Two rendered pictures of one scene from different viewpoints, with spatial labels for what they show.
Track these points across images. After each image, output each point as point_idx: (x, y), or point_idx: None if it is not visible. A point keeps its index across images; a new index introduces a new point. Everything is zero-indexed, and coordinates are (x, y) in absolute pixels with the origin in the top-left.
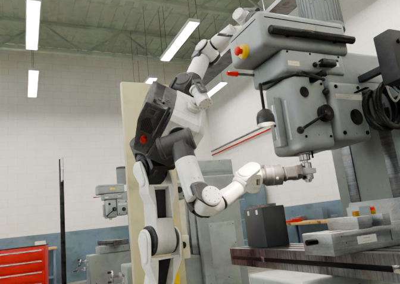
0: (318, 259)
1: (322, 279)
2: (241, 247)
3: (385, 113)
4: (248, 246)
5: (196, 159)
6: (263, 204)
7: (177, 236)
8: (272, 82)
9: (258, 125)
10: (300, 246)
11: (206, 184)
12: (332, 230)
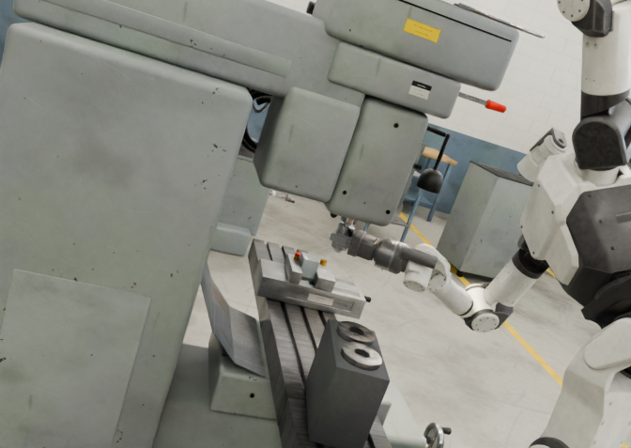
0: None
1: None
2: (382, 447)
3: (247, 122)
4: (363, 446)
5: (509, 260)
6: (367, 329)
7: (529, 446)
8: (433, 132)
9: (436, 192)
10: (314, 355)
11: (484, 284)
12: (336, 287)
